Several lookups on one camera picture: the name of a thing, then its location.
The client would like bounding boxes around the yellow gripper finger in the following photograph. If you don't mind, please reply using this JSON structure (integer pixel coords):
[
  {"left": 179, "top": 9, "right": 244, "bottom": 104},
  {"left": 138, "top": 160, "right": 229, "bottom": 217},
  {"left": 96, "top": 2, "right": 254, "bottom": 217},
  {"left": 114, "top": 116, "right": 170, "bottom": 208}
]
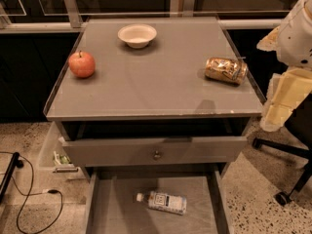
[
  {"left": 260, "top": 67, "right": 312, "bottom": 132},
  {"left": 256, "top": 26, "right": 280, "bottom": 52}
]

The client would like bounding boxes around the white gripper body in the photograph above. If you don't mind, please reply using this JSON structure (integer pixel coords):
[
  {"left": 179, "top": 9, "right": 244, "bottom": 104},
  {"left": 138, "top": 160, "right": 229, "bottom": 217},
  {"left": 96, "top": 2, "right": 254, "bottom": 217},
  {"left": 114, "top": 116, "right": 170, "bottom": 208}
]
[{"left": 276, "top": 0, "right": 312, "bottom": 68}]

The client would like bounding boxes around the blue plastic water bottle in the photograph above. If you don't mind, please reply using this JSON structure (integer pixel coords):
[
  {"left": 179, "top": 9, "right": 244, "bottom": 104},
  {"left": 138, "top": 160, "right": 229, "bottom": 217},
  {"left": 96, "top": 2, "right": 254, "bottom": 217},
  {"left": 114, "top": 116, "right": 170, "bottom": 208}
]
[{"left": 136, "top": 191, "right": 187, "bottom": 215}]

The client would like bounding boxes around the grey drawer cabinet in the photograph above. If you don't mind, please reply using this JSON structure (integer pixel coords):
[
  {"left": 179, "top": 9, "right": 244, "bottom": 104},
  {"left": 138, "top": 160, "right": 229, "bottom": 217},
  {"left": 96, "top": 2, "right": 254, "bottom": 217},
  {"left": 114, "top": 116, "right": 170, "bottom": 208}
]
[{"left": 43, "top": 16, "right": 267, "bottom": 180}]

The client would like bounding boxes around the round metal drawer knob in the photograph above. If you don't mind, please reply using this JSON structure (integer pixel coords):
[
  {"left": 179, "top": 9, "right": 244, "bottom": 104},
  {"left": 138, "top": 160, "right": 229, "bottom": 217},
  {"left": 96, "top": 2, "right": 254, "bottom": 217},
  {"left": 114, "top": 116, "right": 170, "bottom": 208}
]
[{"left": 153, "top": 151, "right": 162, "bottom": 161}]

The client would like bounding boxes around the open middle grey drawer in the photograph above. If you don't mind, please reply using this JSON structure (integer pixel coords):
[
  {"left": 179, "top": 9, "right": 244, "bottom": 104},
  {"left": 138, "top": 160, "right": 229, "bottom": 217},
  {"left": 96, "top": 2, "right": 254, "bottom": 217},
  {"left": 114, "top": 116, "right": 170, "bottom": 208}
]
[{"left": 82, "top": 171, "right": 234, "bottom": 234}]

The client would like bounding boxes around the upper grey drawer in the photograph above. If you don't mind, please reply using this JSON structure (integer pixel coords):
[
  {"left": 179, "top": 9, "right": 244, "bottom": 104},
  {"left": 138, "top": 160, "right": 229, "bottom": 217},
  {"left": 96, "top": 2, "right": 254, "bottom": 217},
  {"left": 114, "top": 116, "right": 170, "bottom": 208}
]
[{"left": 62, "top": 136, "right": 247, "bottom": 167}]

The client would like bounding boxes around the black office chair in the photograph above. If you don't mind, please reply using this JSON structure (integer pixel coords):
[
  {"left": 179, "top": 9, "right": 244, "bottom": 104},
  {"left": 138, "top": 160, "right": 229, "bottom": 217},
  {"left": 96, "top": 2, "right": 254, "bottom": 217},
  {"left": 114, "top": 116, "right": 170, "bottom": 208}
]
[{"left": 253, "top": 94, "right": 312, "bottom": 206}]

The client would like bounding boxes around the crushed gold snack can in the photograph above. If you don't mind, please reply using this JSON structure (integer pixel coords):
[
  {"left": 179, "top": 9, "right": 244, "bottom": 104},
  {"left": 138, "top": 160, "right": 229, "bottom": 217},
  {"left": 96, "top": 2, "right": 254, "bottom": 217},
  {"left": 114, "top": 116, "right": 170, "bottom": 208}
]
[{"left": 205, "top": 58, "right": 249, "bottom": 86}]

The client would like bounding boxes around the white paper bowl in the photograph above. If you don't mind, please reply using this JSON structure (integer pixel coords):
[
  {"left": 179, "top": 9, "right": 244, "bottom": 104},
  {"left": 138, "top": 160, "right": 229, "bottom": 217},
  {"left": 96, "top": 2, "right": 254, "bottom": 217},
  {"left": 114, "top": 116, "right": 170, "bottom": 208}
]
[{"left": 118, "top": 24, "right": 157, "bottom": 49}]

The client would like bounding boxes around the red apple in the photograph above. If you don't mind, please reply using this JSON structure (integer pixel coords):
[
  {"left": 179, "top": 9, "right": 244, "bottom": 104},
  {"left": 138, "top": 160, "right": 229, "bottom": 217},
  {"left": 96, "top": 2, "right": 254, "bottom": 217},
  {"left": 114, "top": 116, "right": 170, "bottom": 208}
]
[{"left": 68, "top": 51, "right": 96, "bottom": 78}]

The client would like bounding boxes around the clear plastic storage bin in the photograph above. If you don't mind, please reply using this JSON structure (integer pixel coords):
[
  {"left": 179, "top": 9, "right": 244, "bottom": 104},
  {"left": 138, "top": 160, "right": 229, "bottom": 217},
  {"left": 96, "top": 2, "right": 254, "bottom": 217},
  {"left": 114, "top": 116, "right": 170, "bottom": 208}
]
[{"left": 37, "top": 123, "right": 85, "bottom": 179}]

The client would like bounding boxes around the black bar on floor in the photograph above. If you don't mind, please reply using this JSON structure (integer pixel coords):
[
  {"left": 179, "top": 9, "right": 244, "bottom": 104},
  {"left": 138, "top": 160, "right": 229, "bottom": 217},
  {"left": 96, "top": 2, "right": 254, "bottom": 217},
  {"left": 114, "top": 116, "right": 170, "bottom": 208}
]
[{"left": 0, "top": 152, "right": 20, "bottom": 203}]

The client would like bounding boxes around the left metal rail bracket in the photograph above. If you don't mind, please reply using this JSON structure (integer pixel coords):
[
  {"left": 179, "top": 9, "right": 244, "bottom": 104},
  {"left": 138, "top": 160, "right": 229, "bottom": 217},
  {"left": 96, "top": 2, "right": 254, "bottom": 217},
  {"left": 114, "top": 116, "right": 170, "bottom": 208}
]
[{"left": 63, "top": 0, "right": 83, "bottom": 28}]

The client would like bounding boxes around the black power cable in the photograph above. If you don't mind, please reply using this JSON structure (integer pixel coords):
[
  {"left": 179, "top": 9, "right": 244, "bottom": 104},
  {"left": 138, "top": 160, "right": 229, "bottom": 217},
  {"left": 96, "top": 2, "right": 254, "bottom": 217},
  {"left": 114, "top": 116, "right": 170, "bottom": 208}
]
[{"left": 0, "top": 151, "right": 64, "bottom": 234}]

